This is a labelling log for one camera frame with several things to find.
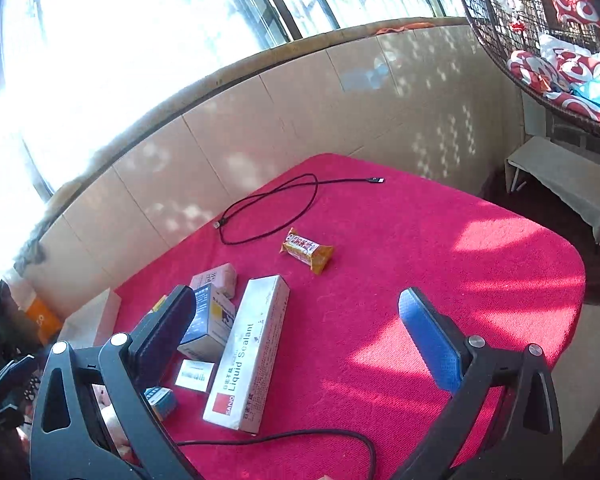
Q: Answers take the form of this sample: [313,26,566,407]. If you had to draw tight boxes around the orange cup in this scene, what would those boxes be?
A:
[22,297,63,343]

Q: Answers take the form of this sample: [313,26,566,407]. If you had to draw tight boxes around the light blue cloth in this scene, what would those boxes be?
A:
[572,77,600,116]

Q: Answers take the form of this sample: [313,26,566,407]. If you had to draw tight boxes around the small white box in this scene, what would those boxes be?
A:
[174,359,215,393]

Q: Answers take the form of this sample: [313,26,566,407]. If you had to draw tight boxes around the pink box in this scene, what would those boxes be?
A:
[190,262,237,298]

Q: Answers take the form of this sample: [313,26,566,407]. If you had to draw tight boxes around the blue white sachet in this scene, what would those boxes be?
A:
[144,386,177,421]

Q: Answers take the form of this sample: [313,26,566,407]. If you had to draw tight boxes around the window with metal grille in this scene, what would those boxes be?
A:
[0,0,466,201]

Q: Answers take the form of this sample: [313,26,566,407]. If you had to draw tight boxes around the orange cloth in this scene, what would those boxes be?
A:
[375,21,436,37]

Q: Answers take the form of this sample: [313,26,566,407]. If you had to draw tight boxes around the long silver sealant box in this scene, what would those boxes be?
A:
[202,274,291,435]

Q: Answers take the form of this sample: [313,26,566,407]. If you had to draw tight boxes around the red tablecloth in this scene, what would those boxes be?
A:
[112,152,588,480]

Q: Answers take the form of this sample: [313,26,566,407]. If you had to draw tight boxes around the white cardboard tray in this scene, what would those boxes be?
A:
[60,287,123,348]

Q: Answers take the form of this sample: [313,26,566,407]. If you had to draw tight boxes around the red white back cushion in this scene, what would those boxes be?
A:
[546,0,600,31]

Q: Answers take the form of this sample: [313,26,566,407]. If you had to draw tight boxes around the thick black cable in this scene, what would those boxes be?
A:
[175,430,378,480]

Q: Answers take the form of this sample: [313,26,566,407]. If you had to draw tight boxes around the wicker hanging chair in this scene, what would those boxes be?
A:
[452,0,600,141]

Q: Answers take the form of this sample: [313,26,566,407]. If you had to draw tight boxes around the red white seat cushion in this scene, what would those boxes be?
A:
[507,35,600,126]

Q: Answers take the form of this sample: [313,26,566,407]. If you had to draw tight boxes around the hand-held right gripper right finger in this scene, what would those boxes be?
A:
[392,287,566,480]

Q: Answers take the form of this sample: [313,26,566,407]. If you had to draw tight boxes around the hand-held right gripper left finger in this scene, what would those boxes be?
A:
[30,284,201,480]

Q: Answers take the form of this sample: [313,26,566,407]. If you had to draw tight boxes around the orange snack bar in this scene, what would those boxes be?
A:
[281,227,335,276]

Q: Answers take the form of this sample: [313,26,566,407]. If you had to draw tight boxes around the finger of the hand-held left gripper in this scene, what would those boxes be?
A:
[0,355,36,406]
[0,405,27,429]

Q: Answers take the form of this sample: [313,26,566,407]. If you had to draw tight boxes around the black USB cable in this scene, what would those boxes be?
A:
[215,173,385,246]

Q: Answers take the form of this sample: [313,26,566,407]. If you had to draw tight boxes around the grey cloth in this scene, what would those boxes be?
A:
[15,220,51,266]

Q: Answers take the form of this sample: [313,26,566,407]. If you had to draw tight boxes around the small white table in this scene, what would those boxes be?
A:
[504,135,600,246]

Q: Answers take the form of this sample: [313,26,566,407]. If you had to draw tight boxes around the dark blue white medicine box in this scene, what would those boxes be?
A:
[177,282,237,363]

